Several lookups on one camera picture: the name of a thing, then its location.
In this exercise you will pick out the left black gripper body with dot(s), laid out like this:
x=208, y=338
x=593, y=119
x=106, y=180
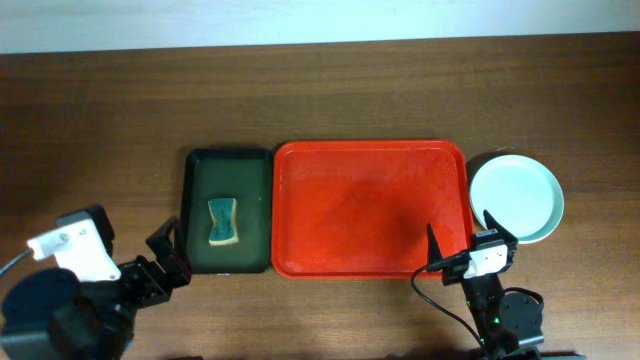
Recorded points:
x=151, y=270

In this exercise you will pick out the red tray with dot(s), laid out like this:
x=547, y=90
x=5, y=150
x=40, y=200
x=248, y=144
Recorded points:
x=361, y=209

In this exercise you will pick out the green yellow sponge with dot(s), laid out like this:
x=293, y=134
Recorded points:
x=223, y=215

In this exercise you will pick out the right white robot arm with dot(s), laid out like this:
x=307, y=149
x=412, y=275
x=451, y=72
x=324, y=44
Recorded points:
x=507, y=321

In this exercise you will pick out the mint green plate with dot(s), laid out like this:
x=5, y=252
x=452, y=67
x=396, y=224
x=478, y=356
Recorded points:
x=521, y=194

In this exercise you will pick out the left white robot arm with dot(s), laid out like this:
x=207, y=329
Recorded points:
x=53, y=315

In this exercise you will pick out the dark green tray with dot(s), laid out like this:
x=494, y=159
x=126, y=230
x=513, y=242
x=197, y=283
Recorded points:
x=244, y=174

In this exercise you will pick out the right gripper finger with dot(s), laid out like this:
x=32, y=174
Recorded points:
x=492, y=224
x=434, y=257

